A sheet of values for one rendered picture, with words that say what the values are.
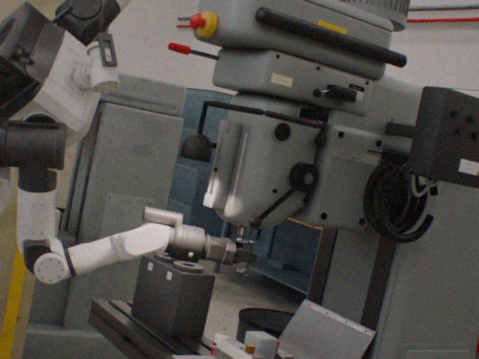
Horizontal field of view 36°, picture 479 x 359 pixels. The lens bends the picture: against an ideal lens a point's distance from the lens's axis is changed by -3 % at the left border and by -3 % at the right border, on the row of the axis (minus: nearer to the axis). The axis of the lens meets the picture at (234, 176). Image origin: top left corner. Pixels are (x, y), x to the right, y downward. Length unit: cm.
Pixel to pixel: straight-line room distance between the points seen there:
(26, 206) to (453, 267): 116
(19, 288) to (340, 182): 202
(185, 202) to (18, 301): 589
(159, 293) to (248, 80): 74
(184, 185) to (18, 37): 765
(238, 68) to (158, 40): 992
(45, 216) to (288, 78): 64
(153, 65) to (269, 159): 995
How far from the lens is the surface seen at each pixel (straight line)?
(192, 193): 914
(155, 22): 1169
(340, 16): 182
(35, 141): 168
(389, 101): 196
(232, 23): 169
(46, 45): 182
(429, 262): 205
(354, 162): 189
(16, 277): 351
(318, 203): 184
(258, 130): 176
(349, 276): 212
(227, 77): 183
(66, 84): 181
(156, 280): 220
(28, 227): 175
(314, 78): 178
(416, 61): 754
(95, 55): 178
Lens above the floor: 152
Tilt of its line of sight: 3 degrees down
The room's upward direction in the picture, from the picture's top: 12 degrees clockwise
